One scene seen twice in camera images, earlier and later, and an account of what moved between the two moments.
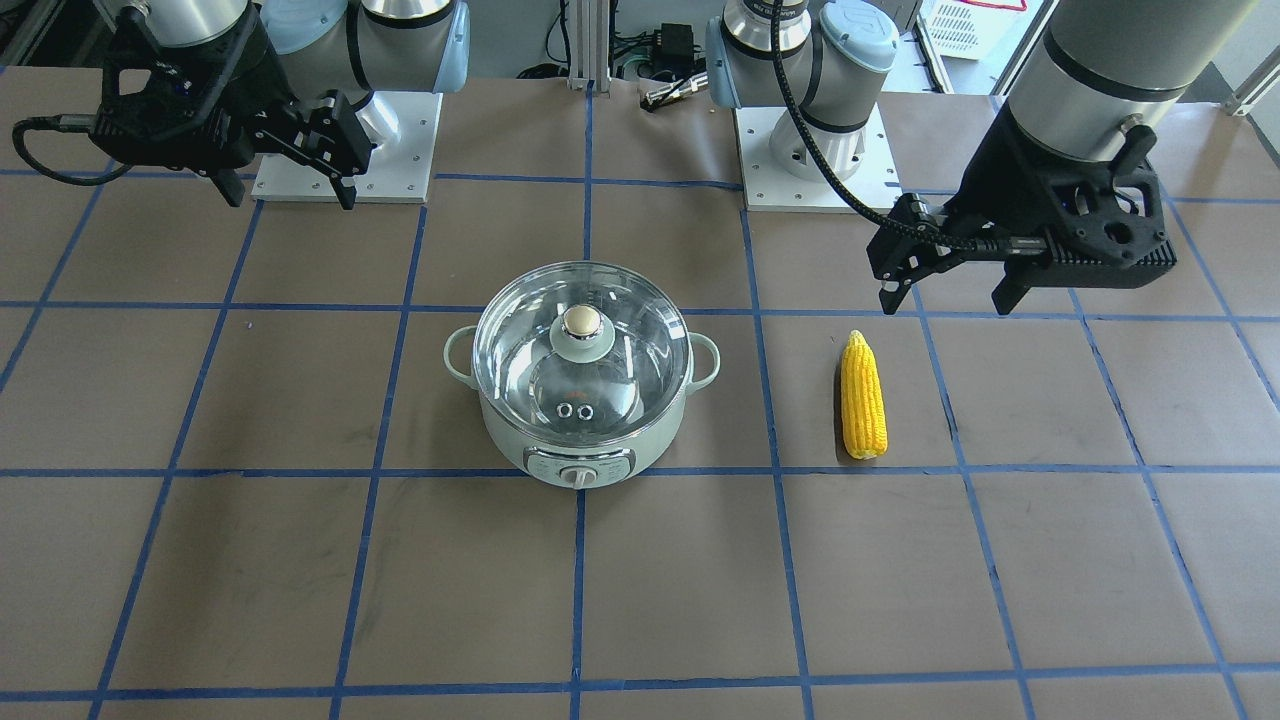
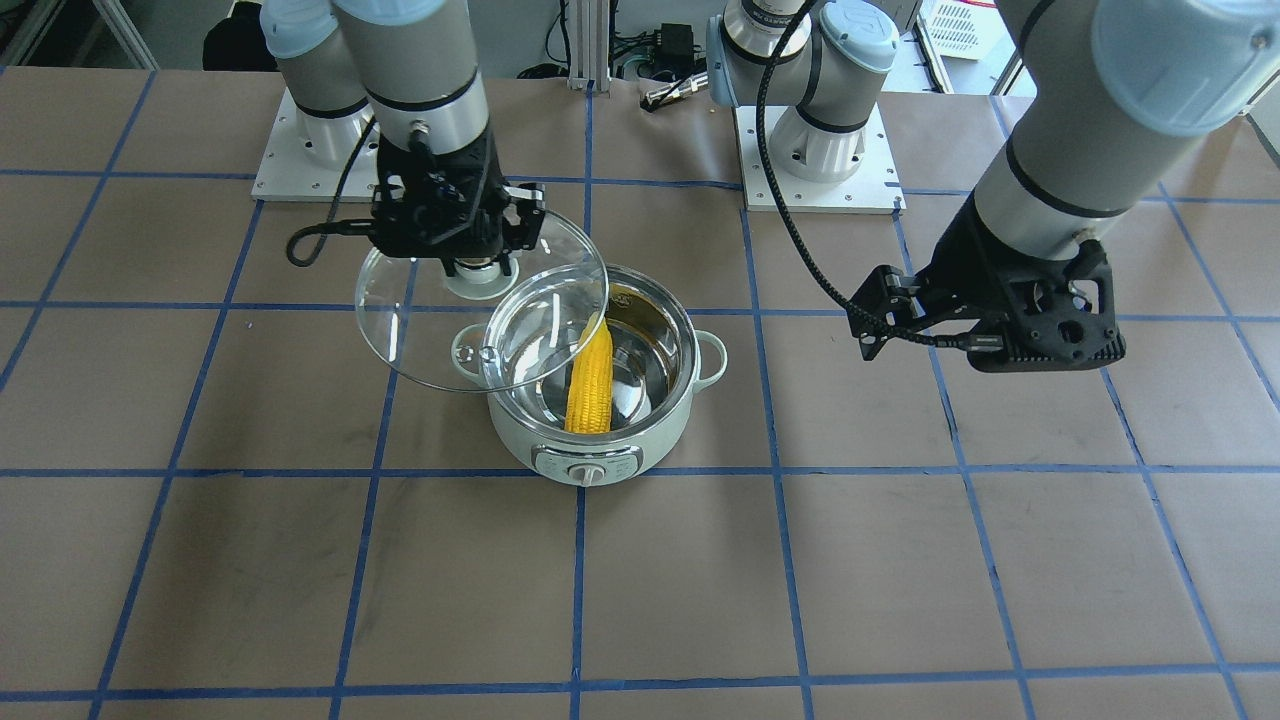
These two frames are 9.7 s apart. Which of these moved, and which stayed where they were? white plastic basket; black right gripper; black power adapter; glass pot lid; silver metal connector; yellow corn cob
Moved: black right gripper; yellow corn cob; glass pot lid
Stayed: black power adapter; silver metal connector; white plastic basket
